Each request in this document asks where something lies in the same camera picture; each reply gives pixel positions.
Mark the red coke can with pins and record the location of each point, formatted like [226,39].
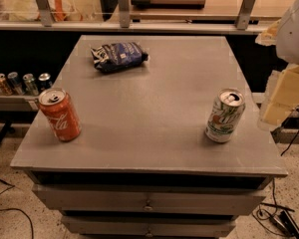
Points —
[57,107]

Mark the lower grey drawer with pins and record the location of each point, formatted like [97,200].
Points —
[147,227]

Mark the white green 7up can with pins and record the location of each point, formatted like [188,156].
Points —
[227,110]

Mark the green silver can on shelf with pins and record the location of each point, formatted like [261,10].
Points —
[30,83]

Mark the grey drawer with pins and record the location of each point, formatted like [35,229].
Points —
[207,201]
[147,227]

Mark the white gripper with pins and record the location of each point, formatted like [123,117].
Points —
[294,34]

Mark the orange can on shelf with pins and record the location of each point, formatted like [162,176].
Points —
[4,86]

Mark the grey drawer cabinet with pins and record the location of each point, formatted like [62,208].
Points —
[144,128]

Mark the black power strip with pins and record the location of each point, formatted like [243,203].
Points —
[289,223]

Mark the blue silver can on shelf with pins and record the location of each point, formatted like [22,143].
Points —
[14,79]

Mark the upper grey drawer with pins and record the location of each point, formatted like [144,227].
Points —
[207,201]

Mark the orange white bag behind glass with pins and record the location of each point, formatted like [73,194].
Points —
[57,10]

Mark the blue chip bag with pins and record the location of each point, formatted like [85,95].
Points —
[116,57]

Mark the dark blue can on shelf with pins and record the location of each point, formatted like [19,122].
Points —
[45,81]

